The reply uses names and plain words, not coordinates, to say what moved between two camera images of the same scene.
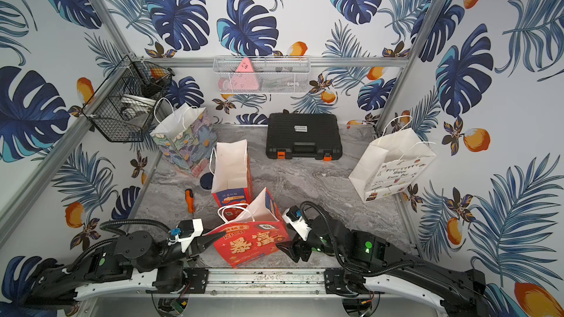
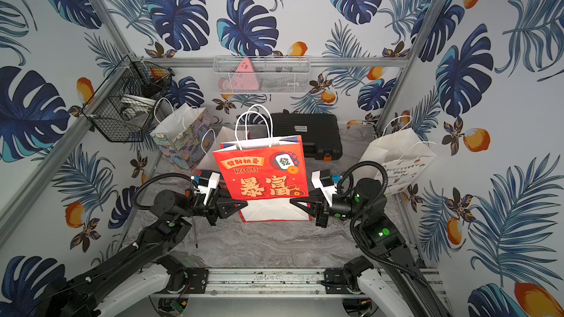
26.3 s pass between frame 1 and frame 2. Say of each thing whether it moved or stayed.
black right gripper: moved
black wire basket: stayed
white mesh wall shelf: stayed
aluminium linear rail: stayed
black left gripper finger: moved
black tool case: stayed
